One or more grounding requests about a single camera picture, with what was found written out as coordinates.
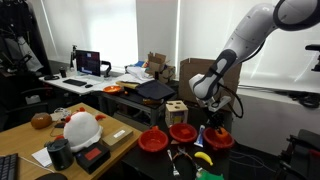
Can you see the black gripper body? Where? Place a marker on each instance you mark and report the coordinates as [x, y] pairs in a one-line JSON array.
[[215, 120]]

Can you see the black box red label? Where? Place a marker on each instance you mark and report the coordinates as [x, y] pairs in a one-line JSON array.
[[92, 157]]

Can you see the silver fork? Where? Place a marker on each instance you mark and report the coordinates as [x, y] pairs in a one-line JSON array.
[[175, 171]]

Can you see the red block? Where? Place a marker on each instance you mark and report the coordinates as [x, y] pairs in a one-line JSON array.
[[185, 131]]

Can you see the red plastic bowl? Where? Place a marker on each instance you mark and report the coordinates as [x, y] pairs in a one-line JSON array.
[[175, 132], [218, 139], [153, 140]]

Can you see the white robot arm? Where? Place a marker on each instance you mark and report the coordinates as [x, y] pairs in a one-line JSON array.
[[246, 40]]

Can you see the black cylinder speaker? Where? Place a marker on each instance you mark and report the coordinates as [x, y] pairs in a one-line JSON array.
[[60, 154]]

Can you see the flat cardboard box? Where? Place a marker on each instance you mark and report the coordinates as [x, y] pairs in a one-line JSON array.
[[117, 138]]

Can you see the green monster plush toy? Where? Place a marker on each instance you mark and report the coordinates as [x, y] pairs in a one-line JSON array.
[[205, 175]]

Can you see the wooden shape sorter box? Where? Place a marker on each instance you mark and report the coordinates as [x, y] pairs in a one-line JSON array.
[[176, 112]]

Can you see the white chicken plush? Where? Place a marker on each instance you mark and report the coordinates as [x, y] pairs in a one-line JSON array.
[[81, 129]]

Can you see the computer monitor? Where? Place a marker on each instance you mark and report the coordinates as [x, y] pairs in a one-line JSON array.
[[88, 62]]

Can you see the black keyboard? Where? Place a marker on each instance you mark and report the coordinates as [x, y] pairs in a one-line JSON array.
[[9, 166]]

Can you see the white blue toothpaste tube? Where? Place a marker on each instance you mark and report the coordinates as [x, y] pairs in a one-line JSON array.
[[199, 140]]

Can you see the orange bowl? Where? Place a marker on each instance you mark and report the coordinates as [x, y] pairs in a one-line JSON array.
[[113, 89]]

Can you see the yellow toy banana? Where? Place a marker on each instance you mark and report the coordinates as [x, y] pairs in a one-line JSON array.
[[204, 156]]

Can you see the orange basketball toy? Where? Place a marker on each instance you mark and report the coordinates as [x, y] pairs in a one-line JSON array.
[[222, 133]]

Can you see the brown ball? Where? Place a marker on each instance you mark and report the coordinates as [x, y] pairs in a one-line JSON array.
[[41, 120]]

